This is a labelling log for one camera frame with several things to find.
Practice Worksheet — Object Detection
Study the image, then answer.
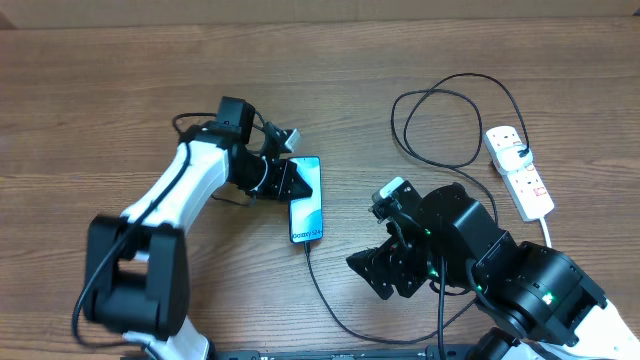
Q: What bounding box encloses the blue Galaxy smartphone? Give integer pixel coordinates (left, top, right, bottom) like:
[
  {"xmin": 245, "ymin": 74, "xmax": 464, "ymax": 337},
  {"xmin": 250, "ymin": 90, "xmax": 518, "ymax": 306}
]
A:
[{"xmin": 289, "ymin": 156, "xmax": 323, "ymax": 244}]

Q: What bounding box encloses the white power strip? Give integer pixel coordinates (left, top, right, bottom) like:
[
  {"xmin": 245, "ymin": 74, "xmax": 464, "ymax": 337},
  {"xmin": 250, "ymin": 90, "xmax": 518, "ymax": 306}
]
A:
[{"xmin": 484, "ymin": 126, "xmax": 554, "ymax": 222}]

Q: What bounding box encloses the black USB charging cable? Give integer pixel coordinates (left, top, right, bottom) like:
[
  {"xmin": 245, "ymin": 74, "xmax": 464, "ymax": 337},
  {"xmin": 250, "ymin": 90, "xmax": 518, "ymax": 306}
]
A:
[{"xmin": 302, "ymin": 72, "xmax": 532, "ymax": 346}]

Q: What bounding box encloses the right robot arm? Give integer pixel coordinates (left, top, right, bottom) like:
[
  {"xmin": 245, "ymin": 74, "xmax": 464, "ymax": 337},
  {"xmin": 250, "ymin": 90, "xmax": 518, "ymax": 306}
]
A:
[{"xmin": 346, "ymin": 178, "xmax": 639, "ymax": 359}]

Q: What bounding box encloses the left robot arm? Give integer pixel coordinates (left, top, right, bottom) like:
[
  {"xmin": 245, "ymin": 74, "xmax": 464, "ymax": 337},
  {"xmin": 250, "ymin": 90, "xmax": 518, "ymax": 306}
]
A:
[{"xmin": 71, "ymin": 97, "xmax": 313, "ymax": 359}]

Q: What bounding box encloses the white USB charger plug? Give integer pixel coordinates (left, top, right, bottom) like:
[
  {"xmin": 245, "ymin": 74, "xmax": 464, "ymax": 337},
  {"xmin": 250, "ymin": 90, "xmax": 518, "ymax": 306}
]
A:
[{"xmin": 492, "ymin": 144, "xmax": 534, "ymax": 175}]

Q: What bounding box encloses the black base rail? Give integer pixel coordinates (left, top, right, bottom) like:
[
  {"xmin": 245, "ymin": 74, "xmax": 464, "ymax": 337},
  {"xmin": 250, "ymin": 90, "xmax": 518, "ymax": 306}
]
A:
[{"xmin": 119, "ymin": 343, "xmax": 521, "ymax": 360}]

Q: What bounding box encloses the white power strip cord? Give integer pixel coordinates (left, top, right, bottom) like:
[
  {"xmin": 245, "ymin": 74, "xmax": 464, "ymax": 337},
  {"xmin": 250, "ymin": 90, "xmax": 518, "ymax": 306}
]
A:
[{"xmin": 537, "ymin": 217, "xmax": 554, "ymax": 249}]

